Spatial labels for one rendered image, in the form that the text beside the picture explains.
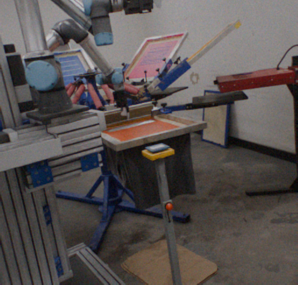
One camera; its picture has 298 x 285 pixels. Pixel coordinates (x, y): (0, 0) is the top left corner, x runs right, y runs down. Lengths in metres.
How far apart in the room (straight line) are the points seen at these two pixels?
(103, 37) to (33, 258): 1.13
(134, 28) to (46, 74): 5.64
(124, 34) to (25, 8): 5.53
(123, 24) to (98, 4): 5.50
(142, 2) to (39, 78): 0.50
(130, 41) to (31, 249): 5.50
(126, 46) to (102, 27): 5.49
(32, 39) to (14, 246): 0.98
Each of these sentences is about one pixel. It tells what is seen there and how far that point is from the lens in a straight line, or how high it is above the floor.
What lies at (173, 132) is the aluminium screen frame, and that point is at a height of 0.98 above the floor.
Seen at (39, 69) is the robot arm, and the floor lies 1.45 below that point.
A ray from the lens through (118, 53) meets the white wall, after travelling 6.95.
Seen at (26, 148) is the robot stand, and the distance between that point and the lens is 1.51.
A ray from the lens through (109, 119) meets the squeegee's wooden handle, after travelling 2.58.
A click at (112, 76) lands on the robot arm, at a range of 2.38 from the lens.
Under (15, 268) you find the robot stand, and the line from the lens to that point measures 2.00.
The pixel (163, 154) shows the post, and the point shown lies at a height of 0.94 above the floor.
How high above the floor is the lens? 1.48
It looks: 14 degrees down
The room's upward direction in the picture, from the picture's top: 9 degrees counter-clockwise
